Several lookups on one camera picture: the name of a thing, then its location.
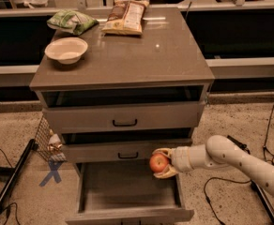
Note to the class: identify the middle drawer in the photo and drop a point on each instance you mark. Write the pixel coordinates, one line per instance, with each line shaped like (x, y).
(114, 151)

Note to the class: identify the blue tape cross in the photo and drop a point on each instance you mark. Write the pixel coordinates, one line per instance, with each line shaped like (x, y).
(53, 173)

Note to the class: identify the white bowl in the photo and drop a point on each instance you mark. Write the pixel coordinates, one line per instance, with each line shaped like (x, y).
(67, 50)

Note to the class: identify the brown white chip bag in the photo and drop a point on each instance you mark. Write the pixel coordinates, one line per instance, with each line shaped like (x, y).
(126, 18)

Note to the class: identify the black floor bar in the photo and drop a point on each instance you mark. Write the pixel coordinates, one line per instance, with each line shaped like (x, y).
(14, 172)
(264, 200)

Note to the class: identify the bottom drawer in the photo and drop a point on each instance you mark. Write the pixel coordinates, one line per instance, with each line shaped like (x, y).
(125, 192)

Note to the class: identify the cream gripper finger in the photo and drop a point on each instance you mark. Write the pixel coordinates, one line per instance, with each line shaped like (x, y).
(167, 152)
(168, 171)

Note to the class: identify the wire mesh basket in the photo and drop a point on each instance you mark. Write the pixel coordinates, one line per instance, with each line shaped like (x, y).
(47, 143)

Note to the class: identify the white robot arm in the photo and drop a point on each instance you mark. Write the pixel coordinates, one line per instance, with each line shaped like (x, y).
(217, 152)

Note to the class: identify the black power adapter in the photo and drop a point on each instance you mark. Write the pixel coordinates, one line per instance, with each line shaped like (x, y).
(241, 145)

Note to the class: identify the top drawer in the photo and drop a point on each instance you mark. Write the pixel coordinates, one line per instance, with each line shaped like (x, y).
(124, 117)

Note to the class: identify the grey drawer cabinet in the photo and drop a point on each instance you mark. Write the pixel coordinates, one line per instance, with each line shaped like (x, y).
(163, 65)

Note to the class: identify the drawer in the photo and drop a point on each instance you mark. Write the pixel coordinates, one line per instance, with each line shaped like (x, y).
(125, 192)
(124, 117)
(114, 151)

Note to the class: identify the green snack bag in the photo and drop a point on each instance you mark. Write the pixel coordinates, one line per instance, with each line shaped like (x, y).
(70, 21)

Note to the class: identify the black floor bar right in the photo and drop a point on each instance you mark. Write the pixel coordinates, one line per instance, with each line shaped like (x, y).
(264, 200)

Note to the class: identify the red apple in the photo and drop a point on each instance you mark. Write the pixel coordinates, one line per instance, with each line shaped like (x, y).
(158, 162)

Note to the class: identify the black floor bar left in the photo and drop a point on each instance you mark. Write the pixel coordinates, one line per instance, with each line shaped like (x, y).
(14, 172)

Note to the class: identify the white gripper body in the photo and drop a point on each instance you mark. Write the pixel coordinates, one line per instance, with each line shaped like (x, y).
(181, 160)

